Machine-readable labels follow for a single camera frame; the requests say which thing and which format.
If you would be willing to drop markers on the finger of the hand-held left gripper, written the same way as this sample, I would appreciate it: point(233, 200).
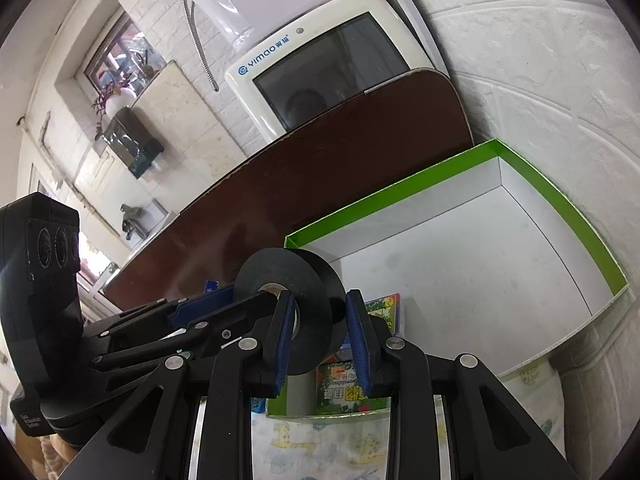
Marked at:
point(225, 320)
point(200, 305)

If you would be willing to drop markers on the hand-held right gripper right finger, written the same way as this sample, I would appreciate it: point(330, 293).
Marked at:
point(357, 350)

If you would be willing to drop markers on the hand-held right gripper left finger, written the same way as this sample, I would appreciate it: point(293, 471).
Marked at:
point(282, 350)

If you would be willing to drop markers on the small blue white item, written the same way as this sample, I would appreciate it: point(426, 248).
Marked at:
point(211, 286)

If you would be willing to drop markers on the black tape roll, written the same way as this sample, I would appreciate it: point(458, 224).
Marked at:
point(310, 285)

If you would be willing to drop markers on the green cardboard box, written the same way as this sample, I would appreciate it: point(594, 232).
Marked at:
point(475, 270)

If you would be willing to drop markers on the green printed flat box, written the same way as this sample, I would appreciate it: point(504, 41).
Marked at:
point(340, 395)

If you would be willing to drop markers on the printed blanket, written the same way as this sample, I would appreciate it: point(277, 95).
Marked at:
point(320, 445)

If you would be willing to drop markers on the grey faucet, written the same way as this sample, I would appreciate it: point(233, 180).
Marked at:
point(132, 217)

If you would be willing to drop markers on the dark brown wooden board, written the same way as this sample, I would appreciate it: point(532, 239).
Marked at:
point(300, 185)

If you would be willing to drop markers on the plant in white pot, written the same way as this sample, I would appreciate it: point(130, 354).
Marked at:
point(119, 101)

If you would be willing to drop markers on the white appliance with dark screen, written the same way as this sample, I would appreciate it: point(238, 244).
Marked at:
point(320, 75)

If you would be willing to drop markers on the window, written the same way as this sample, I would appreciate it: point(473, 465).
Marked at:
point(120, 55)

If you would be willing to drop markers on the white grey flat panel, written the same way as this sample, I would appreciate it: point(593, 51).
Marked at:
point(410, 15)

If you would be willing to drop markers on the dark green wall dispenser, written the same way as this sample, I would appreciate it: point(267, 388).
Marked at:
point(132, 142)

